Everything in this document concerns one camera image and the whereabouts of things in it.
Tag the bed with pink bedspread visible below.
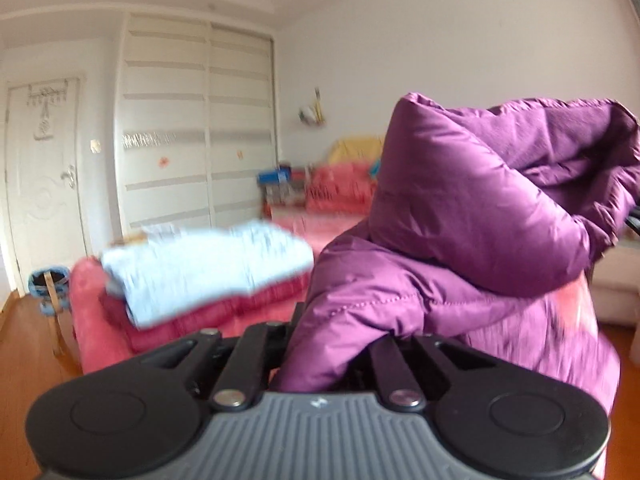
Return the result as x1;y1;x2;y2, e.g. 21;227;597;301
67;207;601;376

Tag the folded light blue garment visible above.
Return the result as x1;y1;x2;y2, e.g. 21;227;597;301
100;220;316;328

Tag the wooden stool with blue cushion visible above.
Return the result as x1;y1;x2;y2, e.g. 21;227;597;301
27;265;73;358

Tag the wall ornament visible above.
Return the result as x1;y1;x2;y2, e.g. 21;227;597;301
299;89;328;128

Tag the folded dark red garment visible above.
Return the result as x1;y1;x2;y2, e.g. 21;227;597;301
97;270;313;356

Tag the white sliding-door wardrobe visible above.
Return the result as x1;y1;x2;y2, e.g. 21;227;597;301
112;12;278;243

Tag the yellow headboard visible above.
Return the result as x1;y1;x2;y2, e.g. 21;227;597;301
327;135;386;166

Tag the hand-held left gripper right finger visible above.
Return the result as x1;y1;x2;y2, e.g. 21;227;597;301
350;332;506;411

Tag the white room door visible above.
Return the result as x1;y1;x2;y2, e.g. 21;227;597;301
5;77;93;296

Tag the white door hanging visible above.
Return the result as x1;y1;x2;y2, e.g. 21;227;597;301
27;85;68;142

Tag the pink patterned pillow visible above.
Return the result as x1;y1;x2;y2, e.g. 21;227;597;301
305;160;381;216

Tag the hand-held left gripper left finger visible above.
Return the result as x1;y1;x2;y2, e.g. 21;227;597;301
135;302;307;411

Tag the purple down jacket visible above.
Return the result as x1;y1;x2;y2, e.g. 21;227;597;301
272;92;640;426

